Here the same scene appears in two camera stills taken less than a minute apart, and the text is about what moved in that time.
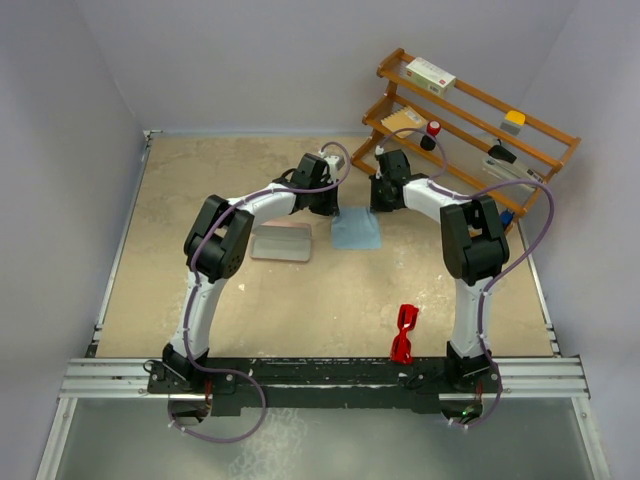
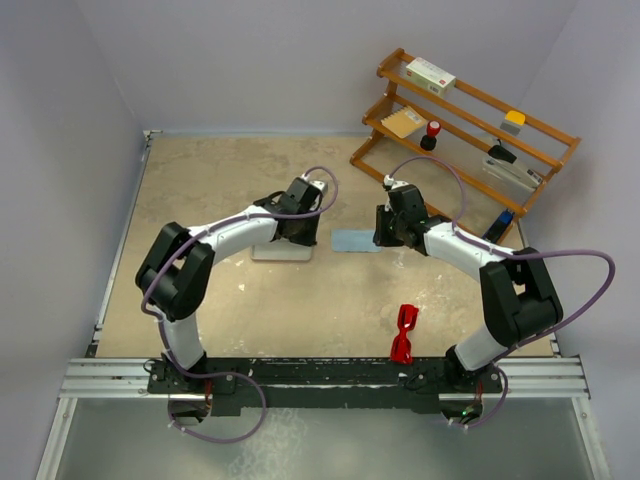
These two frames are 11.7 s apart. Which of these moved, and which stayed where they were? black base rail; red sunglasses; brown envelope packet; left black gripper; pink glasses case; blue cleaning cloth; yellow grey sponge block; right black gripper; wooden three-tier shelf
Moved: left black gripper; right black gripper; blue cleaning cloth
Stayed: brown envelope packet; pink glasses case; wooden three-tier shelf; yellow grey sponge block; black base rail; red sunglasses
